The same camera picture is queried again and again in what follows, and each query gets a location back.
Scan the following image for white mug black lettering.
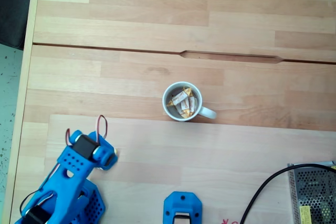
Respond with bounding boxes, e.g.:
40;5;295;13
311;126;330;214
162;81;217;122

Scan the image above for pale wooden board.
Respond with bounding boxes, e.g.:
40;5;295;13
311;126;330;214
47;114;336;224

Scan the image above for black chair seat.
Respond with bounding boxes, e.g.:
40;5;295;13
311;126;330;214
0;0;35;50

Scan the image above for metal mesh power supply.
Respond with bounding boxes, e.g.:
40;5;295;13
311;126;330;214
287;160;336;224

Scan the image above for thick black cable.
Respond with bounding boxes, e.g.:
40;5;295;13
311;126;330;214
239;163;336;224

